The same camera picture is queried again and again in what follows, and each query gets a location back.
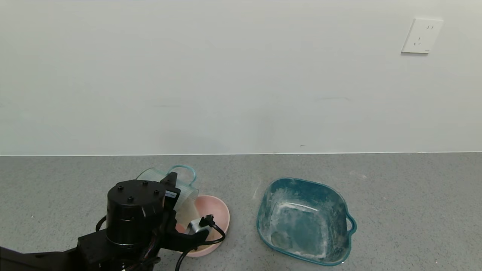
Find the white wall socket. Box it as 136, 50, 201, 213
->
401, 18, 444, 54

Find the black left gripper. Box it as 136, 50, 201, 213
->
159, 171, 181, 211

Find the pink plastic bowl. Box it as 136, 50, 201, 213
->
175, 195, 230, 257

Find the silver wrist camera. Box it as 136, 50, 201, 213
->
187, 218, 206, 235

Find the white powder residue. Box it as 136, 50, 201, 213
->
264, 188, 341, 261

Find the black camera cable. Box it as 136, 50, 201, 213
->
174, 215, 227, 271

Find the beige speckled powder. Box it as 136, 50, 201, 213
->
179, 201, 197, 227

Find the clear ribbed cup blue handle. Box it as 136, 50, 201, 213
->
136, 165, 199, 222

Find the teal plastic tray with handle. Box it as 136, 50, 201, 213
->
256, 177, 357, 266

